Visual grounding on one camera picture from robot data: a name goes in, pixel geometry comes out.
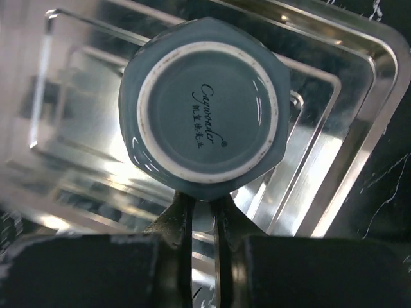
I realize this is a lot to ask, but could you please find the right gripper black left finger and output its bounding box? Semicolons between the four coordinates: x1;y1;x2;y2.
1;192;195;307

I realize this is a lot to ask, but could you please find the blue-grey mug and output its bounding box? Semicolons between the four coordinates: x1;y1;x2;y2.
118;17;291;201

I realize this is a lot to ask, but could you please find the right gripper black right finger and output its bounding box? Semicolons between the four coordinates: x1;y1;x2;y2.
211;196;410;307

